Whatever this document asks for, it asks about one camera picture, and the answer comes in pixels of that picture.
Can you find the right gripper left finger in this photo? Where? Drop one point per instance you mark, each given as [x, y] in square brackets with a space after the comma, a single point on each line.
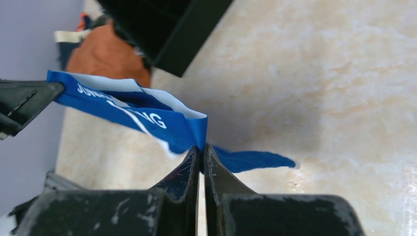
[169, 208]

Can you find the orange underwear cream waistband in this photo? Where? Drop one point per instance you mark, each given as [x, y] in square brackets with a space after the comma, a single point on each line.
[103, 53]

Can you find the black display case glass lid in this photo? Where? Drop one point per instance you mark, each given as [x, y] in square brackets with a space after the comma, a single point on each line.
[169, 33]

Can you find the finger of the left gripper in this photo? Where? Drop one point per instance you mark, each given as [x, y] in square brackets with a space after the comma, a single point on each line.
[22, 101]

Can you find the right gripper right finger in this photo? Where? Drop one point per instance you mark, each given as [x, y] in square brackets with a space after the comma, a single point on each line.
[233, 209]

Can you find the dark blue underwear cream waistband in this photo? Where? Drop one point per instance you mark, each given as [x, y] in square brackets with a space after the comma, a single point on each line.
[67, 41]

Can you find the navy underwear orange waistband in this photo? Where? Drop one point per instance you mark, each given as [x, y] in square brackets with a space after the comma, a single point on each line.
[85, 22]

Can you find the royal blue underwear white trim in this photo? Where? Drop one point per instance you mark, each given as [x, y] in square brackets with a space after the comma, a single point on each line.
[123, 101]

